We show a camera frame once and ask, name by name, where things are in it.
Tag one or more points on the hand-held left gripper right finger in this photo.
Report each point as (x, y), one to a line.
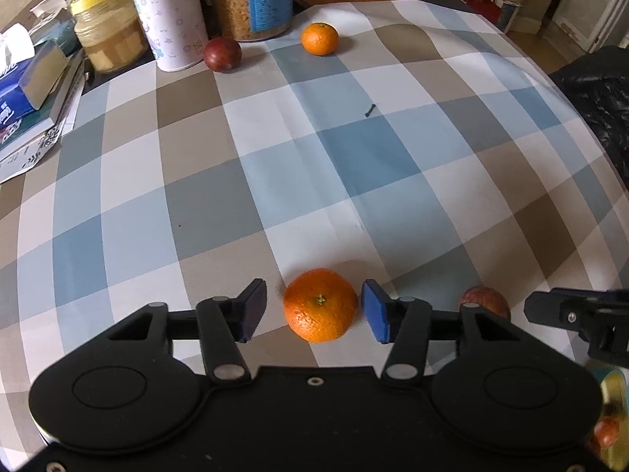
(373, 309)

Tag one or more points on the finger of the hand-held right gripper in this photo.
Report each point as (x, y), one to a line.
(550, 309)

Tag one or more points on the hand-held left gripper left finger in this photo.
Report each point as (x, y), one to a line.
(253, 309)

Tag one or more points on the bright orange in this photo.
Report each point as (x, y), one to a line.
(319, 312)

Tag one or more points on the dark purple plum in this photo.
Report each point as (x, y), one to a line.
(486, 297)

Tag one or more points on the golden tin tray teal rim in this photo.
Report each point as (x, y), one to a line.
(616, 383)

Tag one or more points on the small red tomato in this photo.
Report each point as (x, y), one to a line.
(607, 432)

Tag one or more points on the checkered tablecloth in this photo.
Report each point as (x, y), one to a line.
(344, 157)

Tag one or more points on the small black scrap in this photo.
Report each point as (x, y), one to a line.
(370, 110)

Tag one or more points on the dark red plum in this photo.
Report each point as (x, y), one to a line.
(222, 54)

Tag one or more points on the small orange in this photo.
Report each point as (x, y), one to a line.
(319, 38)

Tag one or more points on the stack of books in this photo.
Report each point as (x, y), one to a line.
(44, 128)

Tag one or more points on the glass jar yellow lid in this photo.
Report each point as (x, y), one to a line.
(108, 39)

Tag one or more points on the white thermos lilac lid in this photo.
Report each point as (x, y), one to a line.
(167, 14)

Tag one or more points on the glass jar blue label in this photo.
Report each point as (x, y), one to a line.
(265, 0)

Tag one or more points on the red paper bag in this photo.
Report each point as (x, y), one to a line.
(479, 0)

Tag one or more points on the blue tissue pack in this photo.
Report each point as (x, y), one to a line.
(14, 91)

